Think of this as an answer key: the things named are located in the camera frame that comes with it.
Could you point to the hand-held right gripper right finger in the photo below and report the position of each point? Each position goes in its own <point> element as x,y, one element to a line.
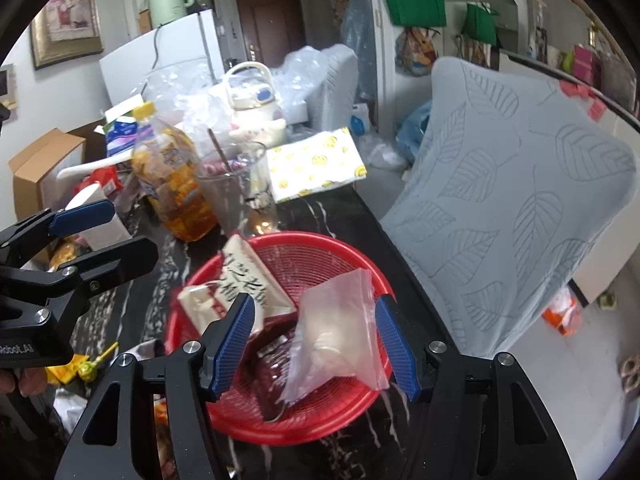
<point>397,347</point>

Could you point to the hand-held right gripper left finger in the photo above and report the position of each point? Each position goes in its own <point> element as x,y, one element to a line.
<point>230,347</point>

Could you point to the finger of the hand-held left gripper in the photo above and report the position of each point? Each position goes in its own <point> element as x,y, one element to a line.
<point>82,216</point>
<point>115,262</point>

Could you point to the dark red snack packet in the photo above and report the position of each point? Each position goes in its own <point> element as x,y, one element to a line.
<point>272,367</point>

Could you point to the clear zip bag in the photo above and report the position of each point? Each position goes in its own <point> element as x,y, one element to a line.
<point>335,330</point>

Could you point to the white and red snack packet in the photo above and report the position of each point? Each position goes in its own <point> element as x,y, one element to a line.
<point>250,272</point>

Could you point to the red plastic basket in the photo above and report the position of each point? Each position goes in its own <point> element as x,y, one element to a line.
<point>315,260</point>

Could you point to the person's left hand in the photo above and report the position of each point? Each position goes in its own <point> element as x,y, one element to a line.
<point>22,381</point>

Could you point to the white paper roll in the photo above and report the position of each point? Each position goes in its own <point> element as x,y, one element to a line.
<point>102,235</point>

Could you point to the red snack bag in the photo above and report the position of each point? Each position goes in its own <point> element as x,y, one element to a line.
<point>97,180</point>

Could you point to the gold snack packet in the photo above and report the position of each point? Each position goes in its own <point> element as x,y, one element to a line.
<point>65,255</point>

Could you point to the open cardboard box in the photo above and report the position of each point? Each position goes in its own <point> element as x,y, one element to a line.
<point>35,165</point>

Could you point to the green lollipop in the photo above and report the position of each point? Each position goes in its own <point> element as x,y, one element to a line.
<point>90,370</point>

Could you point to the blue tissue pack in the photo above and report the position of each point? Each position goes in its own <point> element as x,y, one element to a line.
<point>120,137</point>

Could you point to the iced tea bottle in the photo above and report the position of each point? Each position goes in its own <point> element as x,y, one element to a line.
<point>175,185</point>

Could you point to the green and white carton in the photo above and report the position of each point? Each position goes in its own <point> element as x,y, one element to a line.
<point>125,110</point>

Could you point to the clear glass cup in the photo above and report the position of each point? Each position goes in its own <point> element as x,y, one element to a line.
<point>235,200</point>

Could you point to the metal spoon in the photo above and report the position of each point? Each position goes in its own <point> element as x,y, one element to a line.
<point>220,147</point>

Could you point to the orange and white plastic bag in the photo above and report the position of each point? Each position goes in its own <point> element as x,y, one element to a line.
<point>562,315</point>

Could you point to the white refrigerator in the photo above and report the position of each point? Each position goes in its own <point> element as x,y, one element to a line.
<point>175,50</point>

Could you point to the white plush toy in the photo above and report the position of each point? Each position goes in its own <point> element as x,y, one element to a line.
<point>260,132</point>

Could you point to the chair with blue leaf cover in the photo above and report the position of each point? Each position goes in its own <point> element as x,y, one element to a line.
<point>510,185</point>

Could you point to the framed picture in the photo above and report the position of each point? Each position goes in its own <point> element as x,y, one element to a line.
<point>67,17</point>

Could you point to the yellow smiley packet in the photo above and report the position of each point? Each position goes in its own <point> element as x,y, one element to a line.
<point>315,165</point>

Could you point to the small green floor item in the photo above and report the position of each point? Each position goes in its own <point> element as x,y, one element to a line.
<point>608,300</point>

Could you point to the blue plastic bag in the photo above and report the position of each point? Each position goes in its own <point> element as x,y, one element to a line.
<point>415,130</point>

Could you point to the white plastic jug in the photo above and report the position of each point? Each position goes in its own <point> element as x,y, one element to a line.
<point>359,120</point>

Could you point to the pale green kettle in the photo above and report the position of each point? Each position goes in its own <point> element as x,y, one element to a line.
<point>167,0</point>

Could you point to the pair of slippers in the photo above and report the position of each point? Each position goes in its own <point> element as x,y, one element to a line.
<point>631,372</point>

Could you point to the clear plastic bag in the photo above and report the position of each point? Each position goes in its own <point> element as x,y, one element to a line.
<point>302,72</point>

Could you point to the chair with white leaf cover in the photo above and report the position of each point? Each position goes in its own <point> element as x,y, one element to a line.
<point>337,85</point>

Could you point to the brown door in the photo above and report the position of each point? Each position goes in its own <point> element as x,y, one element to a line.
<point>272,22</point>

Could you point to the patterned tote bag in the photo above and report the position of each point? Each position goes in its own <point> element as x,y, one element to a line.
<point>415,55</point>

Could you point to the pink ribbon bow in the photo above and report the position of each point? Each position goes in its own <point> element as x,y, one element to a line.
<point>582,97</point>

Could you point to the narrow green tote bag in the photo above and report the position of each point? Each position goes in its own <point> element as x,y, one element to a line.
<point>481,27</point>

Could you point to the pink box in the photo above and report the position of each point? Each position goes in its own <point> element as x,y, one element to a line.
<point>585,62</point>

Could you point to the white wall intercom panel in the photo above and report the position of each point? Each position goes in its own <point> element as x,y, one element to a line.
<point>7,85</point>

